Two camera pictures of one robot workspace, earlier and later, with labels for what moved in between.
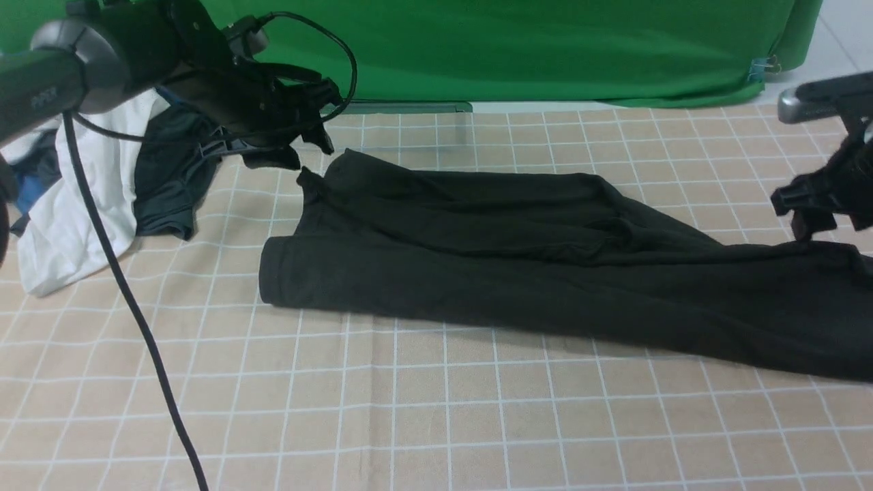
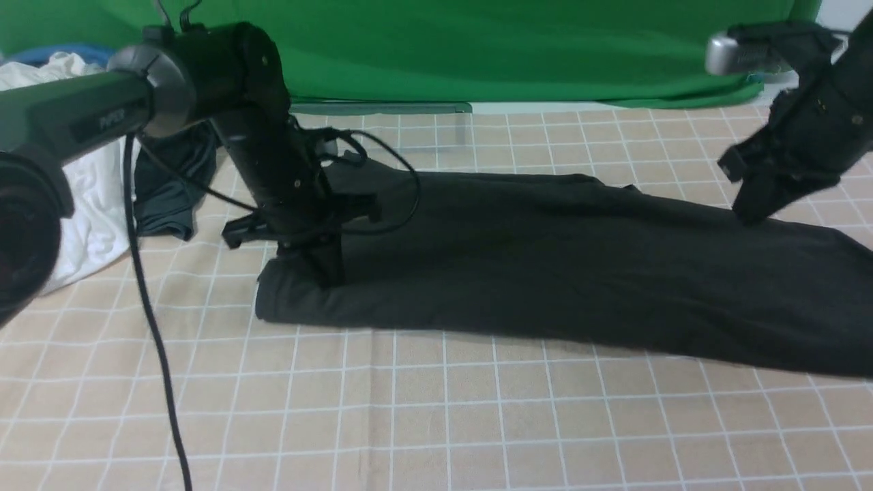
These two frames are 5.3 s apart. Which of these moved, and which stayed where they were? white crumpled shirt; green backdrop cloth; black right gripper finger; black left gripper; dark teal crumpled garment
Moved: black left gripper; black right gripper finger
Stayed: green backdrop cloth; dark teal crumpled garment; white crumpled shirt
